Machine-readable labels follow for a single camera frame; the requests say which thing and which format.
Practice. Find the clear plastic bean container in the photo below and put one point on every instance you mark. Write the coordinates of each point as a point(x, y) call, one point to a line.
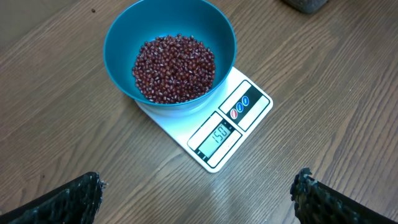
point(306, 6)

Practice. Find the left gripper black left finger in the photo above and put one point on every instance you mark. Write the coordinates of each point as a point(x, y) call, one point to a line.
point(77, 201)

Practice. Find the red beans in bowl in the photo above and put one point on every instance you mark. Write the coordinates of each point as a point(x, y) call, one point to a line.
point(174, 69)

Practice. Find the blue metal bowl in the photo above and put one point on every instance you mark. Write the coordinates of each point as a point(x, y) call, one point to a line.
point(145, 20)

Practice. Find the white digital kitchen scale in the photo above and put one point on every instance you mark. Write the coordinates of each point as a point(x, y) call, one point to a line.
point(214, 129)

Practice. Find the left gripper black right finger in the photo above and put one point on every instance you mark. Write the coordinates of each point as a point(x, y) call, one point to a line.
point(316, 203)

